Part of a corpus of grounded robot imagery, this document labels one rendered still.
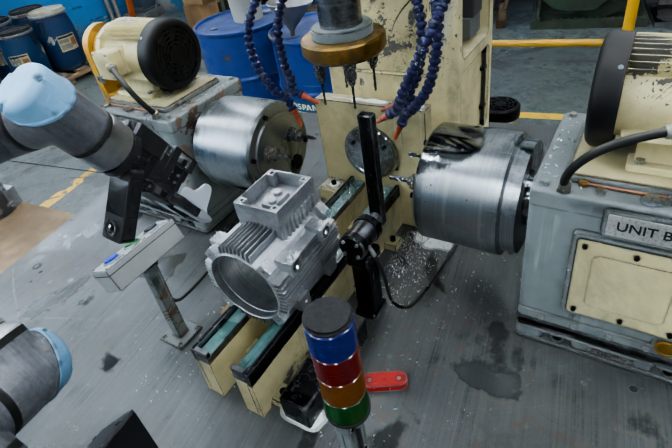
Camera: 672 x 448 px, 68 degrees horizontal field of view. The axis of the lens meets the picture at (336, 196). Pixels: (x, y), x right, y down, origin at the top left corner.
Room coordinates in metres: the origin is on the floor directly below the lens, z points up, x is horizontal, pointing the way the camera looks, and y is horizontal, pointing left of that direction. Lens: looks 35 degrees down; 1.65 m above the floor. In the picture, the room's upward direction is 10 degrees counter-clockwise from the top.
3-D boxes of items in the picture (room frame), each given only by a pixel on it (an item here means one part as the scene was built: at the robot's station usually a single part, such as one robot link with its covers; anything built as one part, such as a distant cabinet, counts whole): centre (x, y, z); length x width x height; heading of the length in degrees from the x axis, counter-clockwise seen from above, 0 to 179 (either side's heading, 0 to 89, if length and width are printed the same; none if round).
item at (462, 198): (0.81, -0.31, 1.04); 0.41 x 0.25 x 0.25; 53
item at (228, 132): (1.22, 0.24, 1.04); 0.37 x 0.25 x 0.25; 53
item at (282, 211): (0.79, 0.12, 1.11); 0.12 x 0.11 x 0.07; 144
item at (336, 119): (1.13, -0.14, 0.97); 0.30 x 0.11 x 0.34; 53
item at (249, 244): (0.75, 0.14, 1.01); 0.20 x 0.19 x 0.19; 144
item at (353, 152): (1.08, -0.10, 1.01); 0.15 x 0.02 x 0.15; 53
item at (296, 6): (2.69, 0.06, 0.93); 0.25 x 0.24 x 0.25; 152
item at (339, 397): (0.39, 0.03, 1.10); 0.06 x 0.06 x 0.04
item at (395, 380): (0.57, -0.03, 0.81); 0.09 x 0.03 x 0.02; 83
